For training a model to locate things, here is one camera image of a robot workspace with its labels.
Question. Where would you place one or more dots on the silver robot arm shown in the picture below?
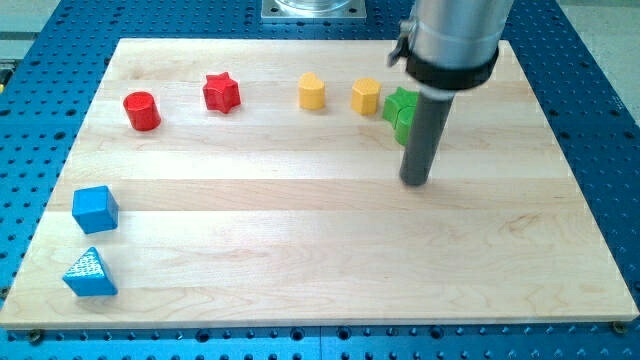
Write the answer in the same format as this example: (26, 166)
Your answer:
(451, 45)

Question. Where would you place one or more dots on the blue triangle block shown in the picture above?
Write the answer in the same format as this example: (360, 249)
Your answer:
(89, 276)

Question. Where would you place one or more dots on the yellow heart block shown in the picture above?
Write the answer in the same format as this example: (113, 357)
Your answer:
(311, 92)

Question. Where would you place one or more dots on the yellow hexagon block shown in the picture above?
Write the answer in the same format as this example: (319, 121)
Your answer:
(365, 96)

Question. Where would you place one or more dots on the wooden board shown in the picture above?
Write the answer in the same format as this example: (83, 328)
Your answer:
(276, 215)

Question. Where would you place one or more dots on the green star block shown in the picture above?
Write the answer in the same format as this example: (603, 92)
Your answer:
(396, 102)

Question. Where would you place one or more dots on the red star block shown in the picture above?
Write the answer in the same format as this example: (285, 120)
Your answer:
(221, 93)

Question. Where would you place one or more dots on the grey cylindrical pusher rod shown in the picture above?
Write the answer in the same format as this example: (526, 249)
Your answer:
(429, 120)

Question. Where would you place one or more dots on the red cylinder block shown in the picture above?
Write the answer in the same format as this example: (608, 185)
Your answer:
(141, 110)

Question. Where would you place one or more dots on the blue cube block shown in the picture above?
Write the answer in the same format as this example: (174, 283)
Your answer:
(95, 209)

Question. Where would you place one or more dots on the blue perforated metal table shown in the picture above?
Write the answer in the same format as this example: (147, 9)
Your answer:
(581, 59)

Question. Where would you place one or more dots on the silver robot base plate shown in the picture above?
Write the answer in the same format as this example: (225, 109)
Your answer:
(313, 9)

